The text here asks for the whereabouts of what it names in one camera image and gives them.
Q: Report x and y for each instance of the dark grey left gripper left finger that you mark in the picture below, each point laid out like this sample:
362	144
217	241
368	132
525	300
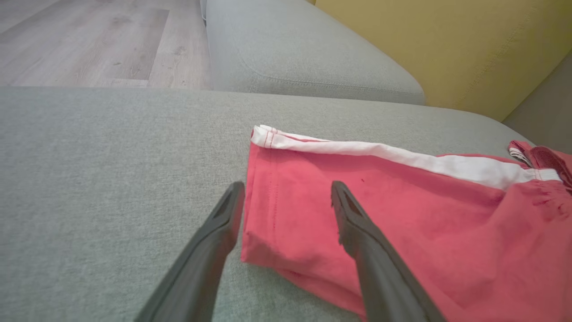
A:
205	259

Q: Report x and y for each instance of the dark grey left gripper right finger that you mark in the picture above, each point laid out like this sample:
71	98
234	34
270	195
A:
380	268

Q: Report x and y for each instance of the red shorts with white stripe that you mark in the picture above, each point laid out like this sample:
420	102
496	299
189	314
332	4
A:
424	223

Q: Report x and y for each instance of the red white numbered jersey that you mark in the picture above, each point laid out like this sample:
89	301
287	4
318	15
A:
545	158

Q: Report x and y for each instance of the grey sofa seat cushion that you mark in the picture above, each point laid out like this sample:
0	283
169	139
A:
290	49

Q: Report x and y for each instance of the yellow sofa back cushion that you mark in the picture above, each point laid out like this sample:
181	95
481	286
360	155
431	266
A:
447	49

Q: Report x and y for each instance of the grey sofa back cushion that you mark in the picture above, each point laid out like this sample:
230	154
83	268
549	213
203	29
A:
547	112

